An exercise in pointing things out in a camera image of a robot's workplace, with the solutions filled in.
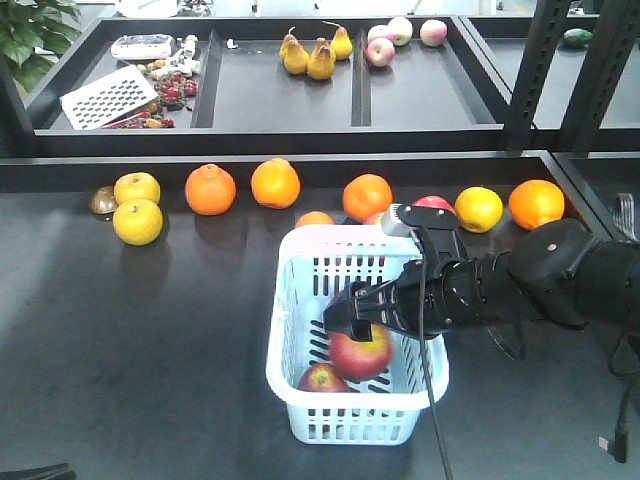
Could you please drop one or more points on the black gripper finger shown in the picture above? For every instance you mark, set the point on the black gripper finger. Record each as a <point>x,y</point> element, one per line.
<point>52,472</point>

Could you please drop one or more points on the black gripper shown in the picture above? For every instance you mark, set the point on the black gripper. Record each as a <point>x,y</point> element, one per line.
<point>419,303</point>

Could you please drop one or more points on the dark red apple front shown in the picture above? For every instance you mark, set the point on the dark red apple front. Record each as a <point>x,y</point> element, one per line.
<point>360,361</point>

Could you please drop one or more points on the dark red apple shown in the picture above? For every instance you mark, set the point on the dark red apple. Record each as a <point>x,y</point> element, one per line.
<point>360,361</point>
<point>324,378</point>

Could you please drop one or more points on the light blue plastic basket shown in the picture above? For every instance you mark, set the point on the light blue plastic basket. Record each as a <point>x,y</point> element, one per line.
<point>316,262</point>

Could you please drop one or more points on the dark red apple back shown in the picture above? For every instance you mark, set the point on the dark red apple back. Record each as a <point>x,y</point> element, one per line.
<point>324,378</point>

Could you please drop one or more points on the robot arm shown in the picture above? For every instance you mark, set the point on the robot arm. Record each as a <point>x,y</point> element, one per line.
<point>558,272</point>

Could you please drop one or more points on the orange behind apples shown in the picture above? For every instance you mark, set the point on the orange behind apples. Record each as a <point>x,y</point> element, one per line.
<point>365,195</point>

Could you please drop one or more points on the small orange middle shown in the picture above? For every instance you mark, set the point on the small orange middle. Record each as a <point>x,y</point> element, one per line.
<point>314,218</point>

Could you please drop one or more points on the pink red apple right pair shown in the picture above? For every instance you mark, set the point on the pink red apple right pair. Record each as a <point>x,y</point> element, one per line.
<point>434,201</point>

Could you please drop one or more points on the yellow round fruit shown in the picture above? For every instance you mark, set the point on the yellow round fruit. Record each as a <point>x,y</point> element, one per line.
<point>478,209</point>

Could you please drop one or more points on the knobbed orange left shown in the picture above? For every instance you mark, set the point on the knobbed orange left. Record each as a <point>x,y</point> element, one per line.
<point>210,190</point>

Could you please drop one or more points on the large orange right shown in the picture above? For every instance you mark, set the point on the large orange right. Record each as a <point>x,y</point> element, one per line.
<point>536,202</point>

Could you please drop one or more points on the yellow apple front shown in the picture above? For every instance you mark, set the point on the yellow apple front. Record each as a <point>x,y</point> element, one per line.
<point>138,222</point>

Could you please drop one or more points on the yellow apple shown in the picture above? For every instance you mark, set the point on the yellow apple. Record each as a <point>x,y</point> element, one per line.
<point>138,222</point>
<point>137,185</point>

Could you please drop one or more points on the yellow brown pear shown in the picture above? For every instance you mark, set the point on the yellow brown pear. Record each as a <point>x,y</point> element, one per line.
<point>341,43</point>
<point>294,56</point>
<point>321,65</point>

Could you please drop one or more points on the yellow apple back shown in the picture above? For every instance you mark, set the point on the yellow apple back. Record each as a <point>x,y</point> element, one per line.
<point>137,185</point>

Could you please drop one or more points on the pink apple upper shelf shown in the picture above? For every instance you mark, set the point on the pink apple upper shelf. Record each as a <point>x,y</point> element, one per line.
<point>380,52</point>

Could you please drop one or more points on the brown kiwi fruit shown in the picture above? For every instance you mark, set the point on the brown kiwi fruit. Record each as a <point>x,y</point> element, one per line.
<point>103,200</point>

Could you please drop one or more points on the small red fruit pile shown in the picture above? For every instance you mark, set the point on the small red fruit pile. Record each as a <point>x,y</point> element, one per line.
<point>173,79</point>

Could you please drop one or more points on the white perforated tray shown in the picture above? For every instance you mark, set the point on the white perforated tray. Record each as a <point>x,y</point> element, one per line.
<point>108,98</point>

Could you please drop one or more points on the white electronic device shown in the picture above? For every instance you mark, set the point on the white electronic device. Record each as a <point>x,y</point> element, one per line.
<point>142,47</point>

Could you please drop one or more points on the potted green plant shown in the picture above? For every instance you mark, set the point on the potted green plant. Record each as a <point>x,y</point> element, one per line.
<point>26,26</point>

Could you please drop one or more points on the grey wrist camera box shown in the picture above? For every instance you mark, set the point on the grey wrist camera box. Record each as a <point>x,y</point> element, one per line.
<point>391,223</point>

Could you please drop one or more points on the black perforated shelf post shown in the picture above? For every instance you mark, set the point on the black perforated shelf post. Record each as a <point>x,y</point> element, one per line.
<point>543,36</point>

